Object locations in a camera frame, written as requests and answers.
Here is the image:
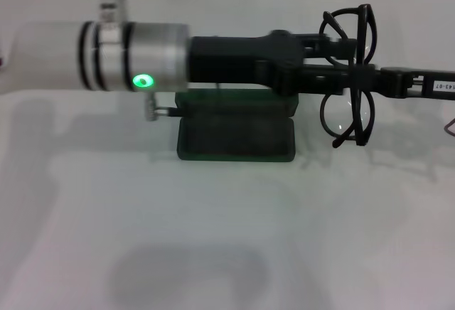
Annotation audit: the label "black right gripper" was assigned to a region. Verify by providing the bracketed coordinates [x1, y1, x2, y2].
[370, 66, 455, 102]

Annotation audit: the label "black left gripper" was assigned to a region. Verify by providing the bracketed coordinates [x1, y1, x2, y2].
[188, 30, 358, 97]

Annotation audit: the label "black glasses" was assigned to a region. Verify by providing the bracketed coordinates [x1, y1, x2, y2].
[318, 3, 378, 149]

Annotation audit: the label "green glasses case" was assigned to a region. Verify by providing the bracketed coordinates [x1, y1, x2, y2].
[176, 88, 298, 164]

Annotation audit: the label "silver camera mount bracket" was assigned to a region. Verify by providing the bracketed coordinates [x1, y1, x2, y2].
[90, 0, 129, 37]

